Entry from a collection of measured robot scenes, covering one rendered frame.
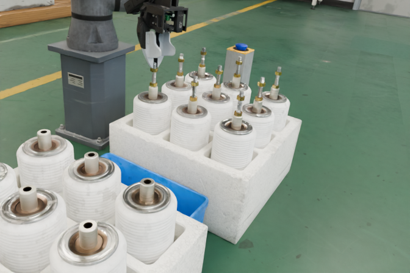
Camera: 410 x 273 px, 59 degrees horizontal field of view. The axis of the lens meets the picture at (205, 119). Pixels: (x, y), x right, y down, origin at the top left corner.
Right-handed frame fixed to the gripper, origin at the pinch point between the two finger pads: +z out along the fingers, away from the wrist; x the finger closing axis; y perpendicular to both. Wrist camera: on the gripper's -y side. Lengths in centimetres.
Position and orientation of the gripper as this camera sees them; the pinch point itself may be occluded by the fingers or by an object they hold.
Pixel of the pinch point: (152, 61)
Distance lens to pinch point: 89.6
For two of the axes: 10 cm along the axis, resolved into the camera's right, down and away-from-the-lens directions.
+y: 7.1, 3.8, -6.0
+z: -1.1, 8.9, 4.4
